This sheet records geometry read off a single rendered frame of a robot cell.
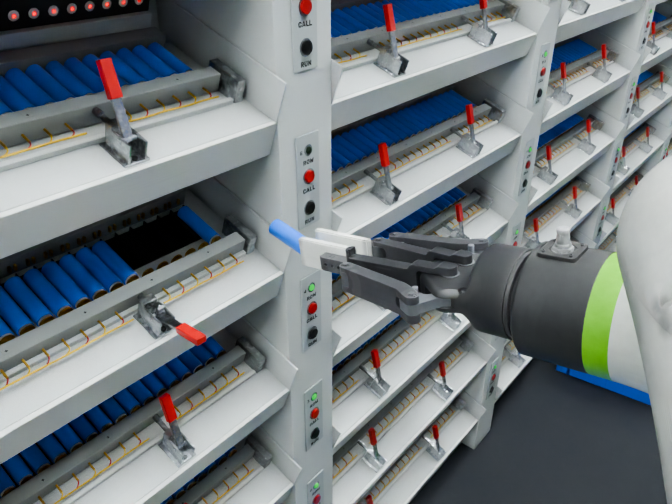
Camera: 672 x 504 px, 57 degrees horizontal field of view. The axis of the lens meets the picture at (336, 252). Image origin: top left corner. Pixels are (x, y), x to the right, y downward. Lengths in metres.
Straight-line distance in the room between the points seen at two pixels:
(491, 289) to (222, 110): 0.37
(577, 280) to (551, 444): 1.46
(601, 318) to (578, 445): 1.48
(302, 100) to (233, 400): 0.42
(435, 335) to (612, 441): 0.79
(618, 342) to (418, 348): 0.87
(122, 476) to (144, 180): 0.37
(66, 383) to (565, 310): 0.46
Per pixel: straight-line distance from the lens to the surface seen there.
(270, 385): 0.91
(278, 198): 0.76
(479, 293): 0.49
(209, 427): 0.87
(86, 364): 0.68
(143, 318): 0.71
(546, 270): 0.47
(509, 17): 1.29
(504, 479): 1.78
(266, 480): 1.05
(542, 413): 1.99
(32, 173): 0.60
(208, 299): 0.75
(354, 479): 1.31
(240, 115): 0.71
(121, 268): 0.74
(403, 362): 1.26
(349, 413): 1.15
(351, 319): 1.03
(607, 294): 0.46
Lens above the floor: 1.32
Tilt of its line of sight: 29 degrees down
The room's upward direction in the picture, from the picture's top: straight up
